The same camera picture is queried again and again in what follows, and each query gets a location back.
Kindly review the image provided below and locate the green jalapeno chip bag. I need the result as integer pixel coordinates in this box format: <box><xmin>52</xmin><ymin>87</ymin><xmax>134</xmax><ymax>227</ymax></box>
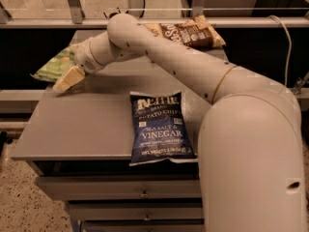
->
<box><xmin>32</xmin><ymin>44</ymin><xmax>78</xmax><ymax>82</ymax></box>

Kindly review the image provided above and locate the blue salt vinegar chip bag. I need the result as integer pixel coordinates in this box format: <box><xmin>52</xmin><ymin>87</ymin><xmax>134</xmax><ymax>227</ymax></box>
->
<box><xmin>130</xmin><ymin>92</ymin><xmax>197</xmax><ymax>166</ymax></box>

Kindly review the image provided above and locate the grey metal railing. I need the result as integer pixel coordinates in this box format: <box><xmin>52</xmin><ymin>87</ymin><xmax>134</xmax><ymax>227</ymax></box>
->
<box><xmin>0</xmin><ymin>0</ymin><xmax>309</xmax><ymax>29</ymax></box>

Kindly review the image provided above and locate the brown sea salt chip bag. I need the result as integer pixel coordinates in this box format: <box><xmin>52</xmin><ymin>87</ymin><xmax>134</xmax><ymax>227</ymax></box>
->
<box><xmin>146</xmin><ymin>15</ymin><xmax>226</xmax><ymax>48</ymax></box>

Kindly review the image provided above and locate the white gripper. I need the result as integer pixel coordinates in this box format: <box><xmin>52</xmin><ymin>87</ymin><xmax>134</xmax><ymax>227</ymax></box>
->
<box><xmin>52</xmin><ymin>39</ymin><xmax>103</xmax><ymax>93</ymax></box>

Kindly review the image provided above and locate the grey drawer cabinet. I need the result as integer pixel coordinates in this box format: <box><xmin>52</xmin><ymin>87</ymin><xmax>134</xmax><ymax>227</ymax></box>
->
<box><xmin>11</xmin><ymin>28</ymin><xmax>233</xmax><ymax>232</ymax></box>

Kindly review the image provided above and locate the white cable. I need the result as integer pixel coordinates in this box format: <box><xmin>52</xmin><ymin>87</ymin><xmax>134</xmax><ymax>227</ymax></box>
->
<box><xmin>267</xmin><ymin>14</ymin><xmax>294</xmax><ymax>88</ymax></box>

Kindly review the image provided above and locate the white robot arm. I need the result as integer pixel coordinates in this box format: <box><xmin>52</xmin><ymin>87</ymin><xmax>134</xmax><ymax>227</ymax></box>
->
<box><xmin>54</xmin><ymin>14</ymin><xmax>308</xmax><ymax>232</ymax></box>

